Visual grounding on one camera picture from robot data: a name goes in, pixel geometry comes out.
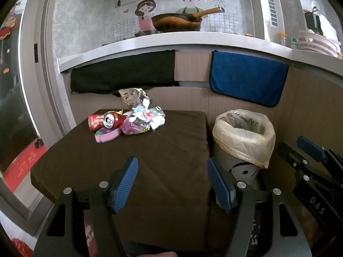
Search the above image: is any black cloth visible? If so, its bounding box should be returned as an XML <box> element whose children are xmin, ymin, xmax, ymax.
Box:
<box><xmin>70</xmin><ymin>49</ymin><xmax>176</xmax><ymax>95</ymax></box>

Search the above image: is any white kitchen counter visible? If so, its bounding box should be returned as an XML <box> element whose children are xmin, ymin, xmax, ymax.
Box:
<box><xmin>57</xmin><ymin>33</ymin><xmax>343</xmax><ymax>73</ymax></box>

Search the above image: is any blue towel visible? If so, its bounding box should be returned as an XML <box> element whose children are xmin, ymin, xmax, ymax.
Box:
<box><xmin>209</xmin><ymin>50</ymin><xmax>289</xmax><ymax>108</ymax></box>

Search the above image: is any printed paper packet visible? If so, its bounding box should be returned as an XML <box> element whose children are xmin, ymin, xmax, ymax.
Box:
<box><xmin>119</xmin><ymin>88</ymin><xmax>147</xmax><ymax>108</ymax></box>

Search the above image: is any grey lined trash bin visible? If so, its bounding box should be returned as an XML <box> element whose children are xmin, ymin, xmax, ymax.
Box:
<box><xmin>213</xmin><ymin>109</ymin><xmax>276</xmax><ymax>190</ymax></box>

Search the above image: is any grey door frame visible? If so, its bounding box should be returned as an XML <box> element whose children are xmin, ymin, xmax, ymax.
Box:
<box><xmin>19</xmin><ymin>0</ymin><xmax>70</xmax><ymax>150</ymax></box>

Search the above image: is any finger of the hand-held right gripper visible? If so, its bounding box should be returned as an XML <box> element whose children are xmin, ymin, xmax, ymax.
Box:
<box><xmin>297</xmin><ymin>136</ymin><xmax>343</xmax><ymax>172</ymax></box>
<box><xmin>277</xmin><ymin>141</ymin><xmax>343</xmax><ymax>190</ymax></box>

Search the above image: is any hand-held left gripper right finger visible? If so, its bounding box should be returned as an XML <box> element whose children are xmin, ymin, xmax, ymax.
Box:
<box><xmin>208</xmin><ymin>157</ymin><xmax>313</xmax><ymax>257</ymax></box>

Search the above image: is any red floor mat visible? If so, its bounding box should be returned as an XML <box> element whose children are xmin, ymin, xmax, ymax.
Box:
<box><xmin>4</xmin><ymin>139</ymin><xmax>47</xmax><ymax>193</ymax></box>

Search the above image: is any brown tablecloth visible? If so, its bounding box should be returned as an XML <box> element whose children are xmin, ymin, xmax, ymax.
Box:
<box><xmin>30</xmin><ymin>109</ymin><xmax>243</xmax><ymax>255</ymax></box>

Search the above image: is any white tissue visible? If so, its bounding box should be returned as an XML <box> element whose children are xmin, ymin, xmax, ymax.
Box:
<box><xmin>151</xmin><ymin>114</ymin><xmax>166</xmax><ymax>131</ymax></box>

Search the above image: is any wok with wooden handle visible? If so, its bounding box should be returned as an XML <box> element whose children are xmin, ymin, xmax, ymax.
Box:
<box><xmin>151</xmin><ymin>7</ymin><xmax>224</xmax><ymax>33</ymax></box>

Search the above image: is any pile of wrappers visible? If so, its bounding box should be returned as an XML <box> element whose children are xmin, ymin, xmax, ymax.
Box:
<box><xmin>122</xmin><ymin>104</ymin><xmax>167</xmax><ymax>136</ymax></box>

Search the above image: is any white wall vent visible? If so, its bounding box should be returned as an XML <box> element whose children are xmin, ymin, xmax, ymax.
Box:
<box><xmin>267</xmin><ymin>0</ymin><xmax>279</xmax><ymax>28</ymax></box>

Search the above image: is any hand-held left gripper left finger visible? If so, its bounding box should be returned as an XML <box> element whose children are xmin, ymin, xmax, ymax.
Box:
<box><xmin>33</xmin><ymin>156</ymin><xmax>139</xmax><ymax>257</ymax></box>

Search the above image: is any pink sponge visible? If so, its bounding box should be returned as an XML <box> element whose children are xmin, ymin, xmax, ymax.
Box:
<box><xmin>94</xmin><ymin>128</ymin><xmax>122</xmax><ymax>143</ymax></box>

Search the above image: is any person's left hand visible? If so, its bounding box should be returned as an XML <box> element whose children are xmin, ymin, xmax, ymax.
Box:
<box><xmin>135</xmin><ymin>251</ymin><xmax>179</xmax><ymax>257</ymax></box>

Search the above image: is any black knife block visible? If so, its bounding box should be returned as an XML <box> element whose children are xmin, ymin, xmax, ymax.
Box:
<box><xmin>304</xmin><ymin>12</ymin><xmax>322</xmax><ymax>35</ymax></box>

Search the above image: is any festive door sticker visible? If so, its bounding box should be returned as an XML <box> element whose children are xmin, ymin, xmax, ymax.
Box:
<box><xmin>0</xmin><ymin>4</ymin><xmax>20</xmax><ymax>75</ymax></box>

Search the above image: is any pink plastic basket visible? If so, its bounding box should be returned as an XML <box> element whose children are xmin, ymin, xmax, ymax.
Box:
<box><xmin>296</xmin><ymin>30</ymin><xmax>342</xmax><ymax>58</ymax></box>

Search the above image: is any white bag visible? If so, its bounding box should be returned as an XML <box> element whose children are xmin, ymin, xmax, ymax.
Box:
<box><xmin>319</xmin><ymin>13</ymin><xmax>339</xmax><ymax>41</ymax></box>

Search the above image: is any cartoon wall poster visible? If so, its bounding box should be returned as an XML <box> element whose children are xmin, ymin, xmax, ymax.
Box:
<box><xmin>111</xmin><ymin>0</ymin><xmax>242</xmax><ymax>36</ymax></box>

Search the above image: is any red drink can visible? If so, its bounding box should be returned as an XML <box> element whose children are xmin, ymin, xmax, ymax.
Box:
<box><xmin>102</xmin><ymin>112</ymin><xmax>128</xmax><ymax>129</ymax></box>

